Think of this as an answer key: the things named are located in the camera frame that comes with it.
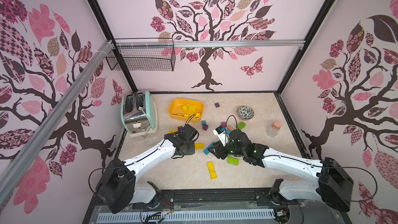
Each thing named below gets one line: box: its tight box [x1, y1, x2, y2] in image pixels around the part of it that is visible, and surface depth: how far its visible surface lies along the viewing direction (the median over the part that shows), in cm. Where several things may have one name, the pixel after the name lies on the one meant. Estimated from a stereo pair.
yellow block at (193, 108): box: [188, 105, 198, 112], surface depth 112 cm
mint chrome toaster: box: [120, 90, 159, 138], surface depth 92 cm
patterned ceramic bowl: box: [236, 105, 255, 121], surface depth 108 cm
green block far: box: [237, 121, 247, 130], surface depth 103 cm
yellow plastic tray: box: [167, 98, 205, 123], surface depth 111 cm
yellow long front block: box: [206, 161, 218, 180], surface depth 84 cm
